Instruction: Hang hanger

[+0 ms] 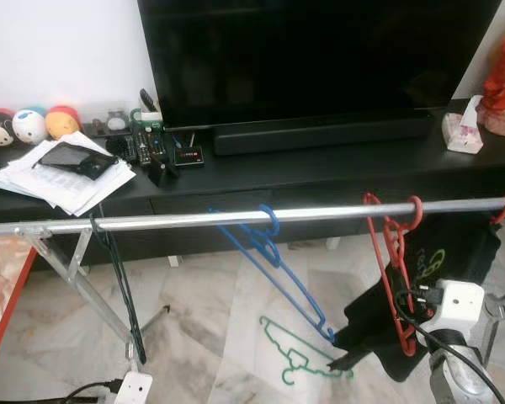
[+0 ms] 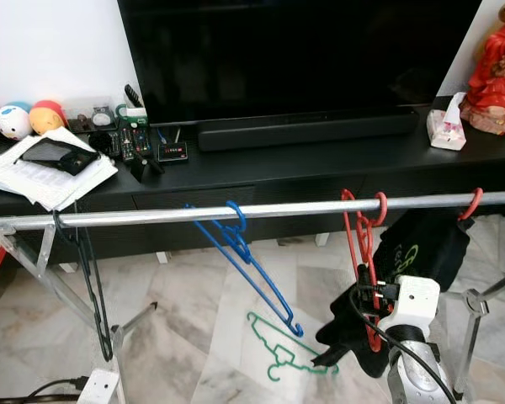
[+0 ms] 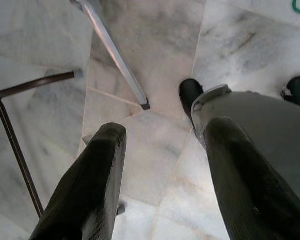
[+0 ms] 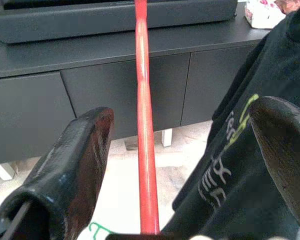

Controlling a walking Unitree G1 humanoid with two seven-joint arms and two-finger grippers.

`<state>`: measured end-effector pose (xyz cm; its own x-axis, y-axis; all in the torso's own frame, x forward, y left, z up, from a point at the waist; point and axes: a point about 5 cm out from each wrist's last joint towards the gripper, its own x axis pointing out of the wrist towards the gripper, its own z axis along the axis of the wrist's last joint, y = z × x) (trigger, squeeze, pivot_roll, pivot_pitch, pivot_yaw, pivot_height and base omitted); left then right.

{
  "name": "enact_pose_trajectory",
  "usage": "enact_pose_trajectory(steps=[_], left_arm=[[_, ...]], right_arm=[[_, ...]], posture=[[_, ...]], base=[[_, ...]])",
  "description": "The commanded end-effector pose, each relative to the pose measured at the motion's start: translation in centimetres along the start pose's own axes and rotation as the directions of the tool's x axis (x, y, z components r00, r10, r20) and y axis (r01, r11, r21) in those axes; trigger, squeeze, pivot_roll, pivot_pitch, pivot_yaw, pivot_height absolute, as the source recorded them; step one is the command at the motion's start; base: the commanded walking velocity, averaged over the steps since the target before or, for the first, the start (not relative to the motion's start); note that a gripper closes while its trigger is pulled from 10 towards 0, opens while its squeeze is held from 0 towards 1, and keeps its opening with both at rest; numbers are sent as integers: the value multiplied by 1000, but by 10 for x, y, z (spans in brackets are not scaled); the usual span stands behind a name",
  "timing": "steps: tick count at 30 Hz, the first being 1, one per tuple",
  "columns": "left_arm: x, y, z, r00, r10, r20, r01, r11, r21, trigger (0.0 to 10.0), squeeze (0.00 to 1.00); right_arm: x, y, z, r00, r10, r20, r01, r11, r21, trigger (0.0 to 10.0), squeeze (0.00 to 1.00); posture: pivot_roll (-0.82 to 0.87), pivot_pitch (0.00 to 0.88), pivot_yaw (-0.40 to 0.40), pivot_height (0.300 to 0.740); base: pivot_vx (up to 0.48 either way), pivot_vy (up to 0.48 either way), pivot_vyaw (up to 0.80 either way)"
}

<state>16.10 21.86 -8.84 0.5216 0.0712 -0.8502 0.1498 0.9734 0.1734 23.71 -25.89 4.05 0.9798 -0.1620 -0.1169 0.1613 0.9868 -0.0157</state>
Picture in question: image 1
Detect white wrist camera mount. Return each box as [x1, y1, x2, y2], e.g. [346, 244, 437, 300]
[114, 370, 154, 404]
[433, 279, 486, 336]

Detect black remote coloured buttons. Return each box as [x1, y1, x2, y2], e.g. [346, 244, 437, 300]
[130, 130, 152, 165]
[149, 128, 171, 161]

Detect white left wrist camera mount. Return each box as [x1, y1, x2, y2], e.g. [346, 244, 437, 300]
[114, 370, 154, 404]

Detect small grey figurine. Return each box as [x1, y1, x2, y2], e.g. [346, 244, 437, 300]
[105, 108, 129, 131]

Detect black plastic hanger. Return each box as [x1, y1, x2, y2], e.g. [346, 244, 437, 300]
[88, 215, 148, 364]

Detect silver metal clothes rack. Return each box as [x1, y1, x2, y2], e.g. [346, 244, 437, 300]
[0, 196, 505, 375]

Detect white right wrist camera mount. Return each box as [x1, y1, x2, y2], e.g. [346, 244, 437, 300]
[433, 279, 486, 336]

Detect black flat television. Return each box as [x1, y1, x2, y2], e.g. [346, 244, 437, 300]
[137, 0, 503, 129]

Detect black TV console cabinet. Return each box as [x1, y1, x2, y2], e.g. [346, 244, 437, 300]
[0, 109, 505, 270]

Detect small black box red display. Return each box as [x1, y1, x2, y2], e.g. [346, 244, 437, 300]
[173, 145, 205, 167]

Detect black soundbar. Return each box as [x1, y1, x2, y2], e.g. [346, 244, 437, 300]
[213, 114, 434, 157]

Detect orange and red plush toy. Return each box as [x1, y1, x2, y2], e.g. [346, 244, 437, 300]
[46, 105, 83, 141]

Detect green and white holder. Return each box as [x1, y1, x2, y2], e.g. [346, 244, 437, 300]
[130, 105, 165, 134]

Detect small black stand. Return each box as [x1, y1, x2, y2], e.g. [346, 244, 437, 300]
[147, 160, 179, 188]

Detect black pouch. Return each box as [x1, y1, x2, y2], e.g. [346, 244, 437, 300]
[35, 143, 119, 180]

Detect stack of white papers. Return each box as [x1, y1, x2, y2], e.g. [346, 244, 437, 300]
[0, 130, 137, 217]

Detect blue plastic hanger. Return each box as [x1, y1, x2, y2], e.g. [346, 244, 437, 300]
[209, 205, 338, 344]

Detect black shirt with green logo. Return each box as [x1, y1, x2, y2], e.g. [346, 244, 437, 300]
[332, 210, 503, 384]

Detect white pink tissue pack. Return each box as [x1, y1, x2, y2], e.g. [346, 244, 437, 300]
[442, 94, 486, 155]

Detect marble top folding table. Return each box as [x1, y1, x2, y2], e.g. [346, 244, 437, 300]
[0, 231, 36, 384]

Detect green plastic hanger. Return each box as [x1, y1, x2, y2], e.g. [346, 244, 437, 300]
[259, 316, 354, 386]

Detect upright black remote control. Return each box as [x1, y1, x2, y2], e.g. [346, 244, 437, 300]
[139, 88, 158, 114]

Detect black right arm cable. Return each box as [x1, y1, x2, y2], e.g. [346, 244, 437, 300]
[393, 286, 505, 404]

